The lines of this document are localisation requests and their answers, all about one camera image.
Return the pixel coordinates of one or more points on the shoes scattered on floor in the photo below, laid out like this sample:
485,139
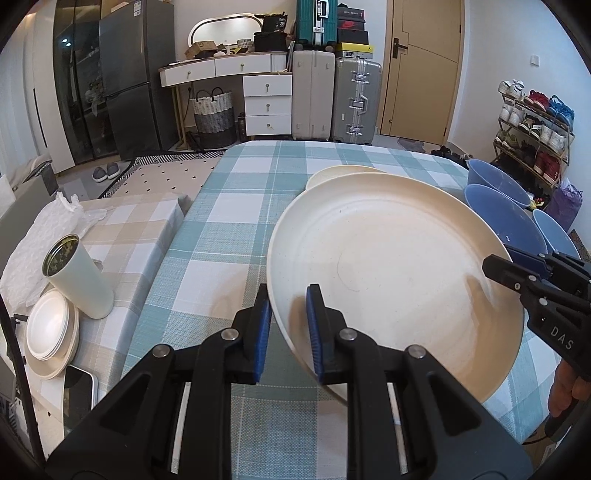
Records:
448,152

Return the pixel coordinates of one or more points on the dark grey refrigerator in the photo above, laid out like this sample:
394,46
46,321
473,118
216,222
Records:
134,83

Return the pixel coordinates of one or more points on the yellow black shoe box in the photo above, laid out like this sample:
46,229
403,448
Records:
355,50

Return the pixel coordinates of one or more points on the person's right hand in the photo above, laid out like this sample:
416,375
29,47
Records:
563,385

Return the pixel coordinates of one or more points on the teal checked tablecloth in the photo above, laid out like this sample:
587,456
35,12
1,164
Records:
221,230

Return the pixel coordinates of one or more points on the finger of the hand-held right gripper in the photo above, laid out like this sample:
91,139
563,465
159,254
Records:
508,272
531,259

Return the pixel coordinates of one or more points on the beige suitcase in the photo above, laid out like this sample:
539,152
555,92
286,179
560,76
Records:
313,92

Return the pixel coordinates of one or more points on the purple bag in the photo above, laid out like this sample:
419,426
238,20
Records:
570,207

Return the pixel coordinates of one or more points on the black metal stand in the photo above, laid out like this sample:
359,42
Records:
18,369

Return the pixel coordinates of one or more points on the shoe rack with shoes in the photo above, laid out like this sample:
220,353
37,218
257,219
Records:
556,110

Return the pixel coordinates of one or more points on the stack of small white plates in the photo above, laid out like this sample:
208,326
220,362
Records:
67,355

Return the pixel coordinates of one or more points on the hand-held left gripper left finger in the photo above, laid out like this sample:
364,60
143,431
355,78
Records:
261,323

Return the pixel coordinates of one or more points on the black smartphone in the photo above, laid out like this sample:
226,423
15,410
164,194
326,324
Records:
81,390

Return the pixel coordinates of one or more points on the white small plate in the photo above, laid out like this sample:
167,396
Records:
46,323

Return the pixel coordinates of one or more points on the oval vanity mirror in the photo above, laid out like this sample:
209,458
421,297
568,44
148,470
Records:
217,30

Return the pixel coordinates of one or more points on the plain black shoe box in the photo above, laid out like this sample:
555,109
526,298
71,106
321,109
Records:
353,37

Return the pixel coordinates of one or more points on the silver suitcase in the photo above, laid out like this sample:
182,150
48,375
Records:
358,101

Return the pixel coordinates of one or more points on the woven laundry basket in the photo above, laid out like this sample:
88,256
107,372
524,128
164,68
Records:
214,115

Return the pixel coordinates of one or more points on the grey beige sofa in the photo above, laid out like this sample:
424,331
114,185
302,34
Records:
32,180

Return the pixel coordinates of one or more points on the white tumbler cup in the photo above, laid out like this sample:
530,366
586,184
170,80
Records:
83,286

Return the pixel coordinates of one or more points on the metal shoe rack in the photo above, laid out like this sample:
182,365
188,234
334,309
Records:
568,147

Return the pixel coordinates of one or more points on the white plastic bag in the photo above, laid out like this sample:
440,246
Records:
41,240

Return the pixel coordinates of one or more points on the white vanity desk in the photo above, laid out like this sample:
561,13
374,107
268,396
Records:
207,69

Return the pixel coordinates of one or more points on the small cardboard box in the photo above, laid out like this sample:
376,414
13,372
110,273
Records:
201,48

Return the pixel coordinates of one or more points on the dark bottle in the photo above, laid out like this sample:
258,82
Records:
241,127

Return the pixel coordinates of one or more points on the grey door mat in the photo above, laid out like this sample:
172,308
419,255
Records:
411,145

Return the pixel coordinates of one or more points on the black red shoe box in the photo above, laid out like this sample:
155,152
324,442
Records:
353,24
353,10

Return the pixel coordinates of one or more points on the white wardrobe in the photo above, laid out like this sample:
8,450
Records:
46,115

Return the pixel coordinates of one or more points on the dark glass cabinet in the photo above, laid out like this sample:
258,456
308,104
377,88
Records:
76,92

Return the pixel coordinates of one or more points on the cream plate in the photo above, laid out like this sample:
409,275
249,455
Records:
332,173
392,277

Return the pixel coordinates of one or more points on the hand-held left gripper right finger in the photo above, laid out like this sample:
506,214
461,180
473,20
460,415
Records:
314,323

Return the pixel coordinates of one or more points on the teal suitcase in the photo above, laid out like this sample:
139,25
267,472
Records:
314,21

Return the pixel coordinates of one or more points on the black paper bag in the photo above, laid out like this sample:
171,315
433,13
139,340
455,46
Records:
275,23

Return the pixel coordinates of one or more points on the blue bowl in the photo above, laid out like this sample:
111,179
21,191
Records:
494,177
554,235
494,214

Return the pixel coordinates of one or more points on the black white patterned rug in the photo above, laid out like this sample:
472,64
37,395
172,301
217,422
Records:
161,177

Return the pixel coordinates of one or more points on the beige checked cloth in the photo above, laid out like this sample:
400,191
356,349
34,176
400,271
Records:
134,240

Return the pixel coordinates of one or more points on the tan wooden door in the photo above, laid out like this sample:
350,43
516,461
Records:
425,69

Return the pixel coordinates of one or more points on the black storage bag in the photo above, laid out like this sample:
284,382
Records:
270,42

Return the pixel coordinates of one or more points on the white drawer unit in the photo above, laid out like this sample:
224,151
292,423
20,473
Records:
268,104

